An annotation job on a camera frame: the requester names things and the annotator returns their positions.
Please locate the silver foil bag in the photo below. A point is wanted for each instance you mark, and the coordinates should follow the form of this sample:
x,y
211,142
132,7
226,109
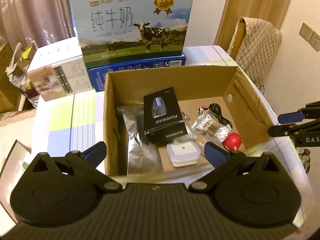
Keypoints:
x,y
142,157

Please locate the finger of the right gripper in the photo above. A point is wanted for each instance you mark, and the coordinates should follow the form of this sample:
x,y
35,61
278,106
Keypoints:
x,y
287,130
288,118

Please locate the quilted beige covered chair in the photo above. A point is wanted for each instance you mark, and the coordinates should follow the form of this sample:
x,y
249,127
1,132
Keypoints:
x,y
254,46

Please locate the clear plastic case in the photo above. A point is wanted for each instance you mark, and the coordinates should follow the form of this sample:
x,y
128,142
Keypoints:
x,y
190,134

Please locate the white square night light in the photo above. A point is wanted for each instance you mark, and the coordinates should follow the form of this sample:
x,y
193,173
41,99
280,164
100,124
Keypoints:
x,y
183,154

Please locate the black shaver product box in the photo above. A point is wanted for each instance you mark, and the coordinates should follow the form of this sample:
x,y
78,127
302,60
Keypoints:
x,y
163,120

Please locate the open brown cardboard box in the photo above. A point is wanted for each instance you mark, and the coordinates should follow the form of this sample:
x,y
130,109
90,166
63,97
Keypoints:
x,y
194,86

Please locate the white wall socket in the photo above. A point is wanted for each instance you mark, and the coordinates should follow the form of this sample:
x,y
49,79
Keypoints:
x,y
310,36

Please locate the cotton swabs plastic bag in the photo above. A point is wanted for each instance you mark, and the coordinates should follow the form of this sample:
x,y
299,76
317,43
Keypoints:
x,y
206,124

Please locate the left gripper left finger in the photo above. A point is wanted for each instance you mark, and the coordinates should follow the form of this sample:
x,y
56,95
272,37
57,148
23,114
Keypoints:
x,y
95,154

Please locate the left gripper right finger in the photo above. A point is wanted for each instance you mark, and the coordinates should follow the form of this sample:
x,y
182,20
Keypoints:
x,y
215,155

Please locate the milk carton gift box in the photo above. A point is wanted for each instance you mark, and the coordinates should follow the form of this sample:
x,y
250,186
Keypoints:
x,y
111,31

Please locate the pink curtain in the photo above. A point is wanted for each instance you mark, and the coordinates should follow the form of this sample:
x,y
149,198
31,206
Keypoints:
x,y
39,21

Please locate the red white toy car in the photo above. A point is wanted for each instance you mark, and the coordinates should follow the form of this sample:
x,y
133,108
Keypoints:
x,y
202,110

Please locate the white product box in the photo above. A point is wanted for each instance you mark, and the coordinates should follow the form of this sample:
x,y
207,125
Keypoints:
x,y
58,70

